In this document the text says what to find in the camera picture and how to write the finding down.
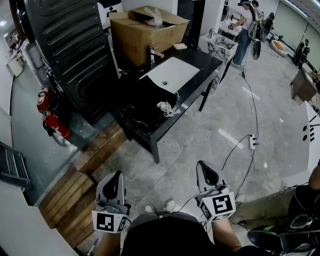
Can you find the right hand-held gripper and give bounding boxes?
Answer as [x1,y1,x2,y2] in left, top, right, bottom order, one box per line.
[194,160,237,223]

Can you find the chrome faucet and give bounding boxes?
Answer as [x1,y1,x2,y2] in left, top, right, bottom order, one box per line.
[146,46,165,65]

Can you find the brown wooden cabinet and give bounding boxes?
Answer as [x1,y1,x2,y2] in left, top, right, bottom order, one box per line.
[289,69,320,106]

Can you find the large red fire extinguisher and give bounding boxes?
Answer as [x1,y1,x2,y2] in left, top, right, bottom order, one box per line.
[42,111,73,140]

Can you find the black tall cabinet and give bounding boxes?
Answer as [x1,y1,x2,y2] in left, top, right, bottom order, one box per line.
[176,0,206,51]

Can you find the black power cable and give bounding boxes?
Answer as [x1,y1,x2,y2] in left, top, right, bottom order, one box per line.
[241,44,260,141]

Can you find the white curved desk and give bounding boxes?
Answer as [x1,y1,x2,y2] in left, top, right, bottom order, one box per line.
[282,101,320,187]

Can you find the person's right shoe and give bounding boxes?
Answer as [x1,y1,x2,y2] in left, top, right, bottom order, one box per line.
[162,198,176,213]

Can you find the white panel with black icon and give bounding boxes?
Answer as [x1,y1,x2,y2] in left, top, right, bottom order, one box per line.
[97,1,125,30]

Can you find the brown cardboard box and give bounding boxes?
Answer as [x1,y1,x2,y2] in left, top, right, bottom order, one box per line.
[109,5,191,67]

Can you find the white marble pattern cabinet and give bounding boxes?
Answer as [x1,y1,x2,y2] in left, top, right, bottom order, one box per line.
[199,33,239,92]

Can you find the black ribbed metal appliance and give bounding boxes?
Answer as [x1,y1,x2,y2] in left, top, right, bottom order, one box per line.
[47,31,120,126]
[16,0,111,68]

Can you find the person's grey trousers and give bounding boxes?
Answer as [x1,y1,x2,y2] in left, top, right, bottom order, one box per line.
[131,211,201,225]

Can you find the person's black shirt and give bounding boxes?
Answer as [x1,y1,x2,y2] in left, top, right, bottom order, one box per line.
[121,214,271,256]

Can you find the grey drain pipe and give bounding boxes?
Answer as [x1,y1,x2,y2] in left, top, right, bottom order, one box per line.
[107,31,121,79]

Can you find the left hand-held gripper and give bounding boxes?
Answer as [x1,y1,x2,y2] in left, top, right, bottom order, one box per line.
[91,170,132,234]

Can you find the person's left forearm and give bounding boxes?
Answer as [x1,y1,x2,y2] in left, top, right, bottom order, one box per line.
[93,231,123,256]

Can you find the white sink basin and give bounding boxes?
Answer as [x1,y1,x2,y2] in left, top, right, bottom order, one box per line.
[139,56,201,95]

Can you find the white hair dryer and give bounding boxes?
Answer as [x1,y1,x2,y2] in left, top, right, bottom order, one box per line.
[156,100,177,118]

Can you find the grey metal folding rack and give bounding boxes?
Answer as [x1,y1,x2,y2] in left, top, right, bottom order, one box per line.
[0,141,33,191]

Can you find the white and blue pen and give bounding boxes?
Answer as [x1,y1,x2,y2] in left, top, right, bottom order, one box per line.
[86,237,100,256]

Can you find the small red fire extinguisher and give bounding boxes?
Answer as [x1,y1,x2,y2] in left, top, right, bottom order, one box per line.
[36,87,51,112]

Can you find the wooden plank pallet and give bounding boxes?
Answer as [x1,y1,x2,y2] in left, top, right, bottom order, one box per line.
[38,166,98,248]

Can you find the black marble vanity counter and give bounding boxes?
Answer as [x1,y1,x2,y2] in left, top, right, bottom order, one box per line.
[109,48,223,165]

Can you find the clear plastic wrap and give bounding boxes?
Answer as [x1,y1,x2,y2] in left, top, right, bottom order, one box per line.
[143,6,169,28]

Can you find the person's right forearm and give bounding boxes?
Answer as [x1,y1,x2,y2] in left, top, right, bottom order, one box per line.
[211,219,243,253]

